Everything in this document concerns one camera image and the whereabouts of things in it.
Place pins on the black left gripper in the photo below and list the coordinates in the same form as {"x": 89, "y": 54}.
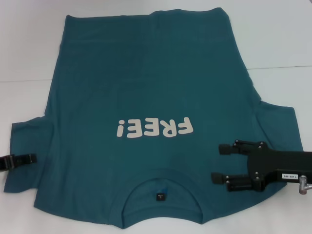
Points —
{"x": 7, "y": 162}

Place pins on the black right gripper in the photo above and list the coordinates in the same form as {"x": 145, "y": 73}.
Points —
{"x": 280, "y": 165}

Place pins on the teal t-shirt with FREE print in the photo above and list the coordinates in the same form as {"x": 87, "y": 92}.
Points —
{"x": 146, "y": 85}

